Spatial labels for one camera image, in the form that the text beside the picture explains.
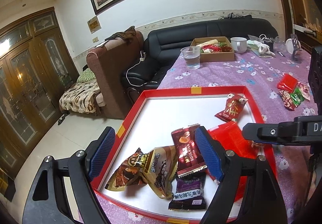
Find green candy packet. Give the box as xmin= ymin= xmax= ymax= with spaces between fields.
xmin=290 ymin=87 xmax=304 ymax=107

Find red snack packet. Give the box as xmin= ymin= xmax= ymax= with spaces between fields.
xmin=277 ymin=74 xmax=298 ymax=93

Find red white heart candy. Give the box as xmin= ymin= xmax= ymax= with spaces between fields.
xmin=297 ymin=82 xmax=311 ymax=101

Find dark red wafer packet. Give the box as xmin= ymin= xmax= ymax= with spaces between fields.
xmin=171 ymin=124 xmax=207 ymax=178

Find pile of red candy packets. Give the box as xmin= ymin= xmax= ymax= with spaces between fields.
xmin=278 ymin=90 xmax=296 ymax=111

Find red gift box tray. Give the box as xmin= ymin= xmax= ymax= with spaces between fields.
xmin=91 ymin=86 xmax=263 ymax=223

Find dark purple candy packet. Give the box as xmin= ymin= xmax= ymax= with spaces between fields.
xmin=168 ymin=172 xmax=206 ymax=211

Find red floral candy packet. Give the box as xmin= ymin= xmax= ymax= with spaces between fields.
xmin=215 ymin=93 xmax=248 ymax=122

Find patterned brown blanket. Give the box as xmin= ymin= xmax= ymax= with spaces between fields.
xmin=59 ymin=80 xmax=100 ymax=115

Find gold chocolate snack bag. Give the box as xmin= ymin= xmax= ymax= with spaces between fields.
xmin=105 ymin=146 xmax=177 ymax=199

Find black phone stand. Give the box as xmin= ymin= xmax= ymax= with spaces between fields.
xmin=290 ymin=34 xmax=302 ymax=63

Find white cloth gloves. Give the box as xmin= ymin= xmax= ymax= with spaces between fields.
xmin=247 ymin=40 xmax=276 ymax=58

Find white round container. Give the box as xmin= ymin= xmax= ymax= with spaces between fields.
xmin=285 ymin=38 xmax=301 ymax=55

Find brown armchair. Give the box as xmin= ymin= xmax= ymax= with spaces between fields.
xmin=86 ymin=31 xmax=143 ymax=119

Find wooden glass-panel door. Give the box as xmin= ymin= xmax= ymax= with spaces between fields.
xmin=0 ymin=7 xmax=80 ymax=179

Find white ceramic mug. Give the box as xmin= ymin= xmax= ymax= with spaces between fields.
xmin=230 ymin=37 xmax=247 ymax=53

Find clear plastic water cup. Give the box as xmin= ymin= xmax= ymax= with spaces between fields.
xmin=181 ymin=46 xmax=200 ymax=69

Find brown cardboard snack box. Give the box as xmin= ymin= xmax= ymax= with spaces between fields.
xmin=190 ymin=37 xmax=235 ymax=62

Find wooden display cabinet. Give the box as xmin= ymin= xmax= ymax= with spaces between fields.
xmin=281 ymin=0 xmax=321 ymax=53

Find black leather sofa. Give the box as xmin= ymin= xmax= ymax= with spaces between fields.
xmin=121 ymin=15 xmax=278 ymax=91

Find gold wall plaque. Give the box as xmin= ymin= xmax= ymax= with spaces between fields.
xmin=87 ymin=16 xmax=101 ymax=34

